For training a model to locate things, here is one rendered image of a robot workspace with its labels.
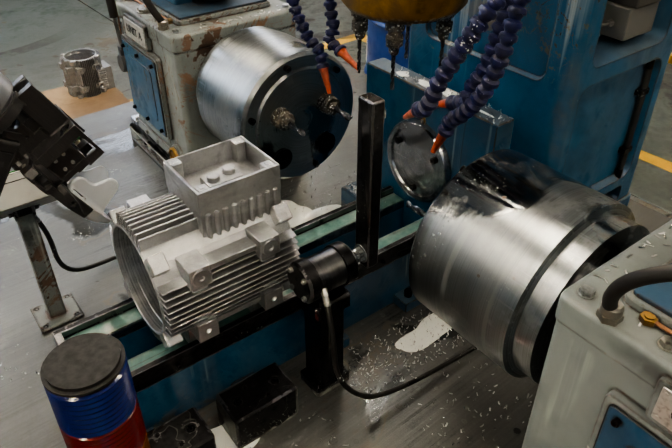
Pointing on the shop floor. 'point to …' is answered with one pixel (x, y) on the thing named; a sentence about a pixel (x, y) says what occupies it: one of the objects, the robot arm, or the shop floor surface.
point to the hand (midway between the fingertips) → (97, 218)
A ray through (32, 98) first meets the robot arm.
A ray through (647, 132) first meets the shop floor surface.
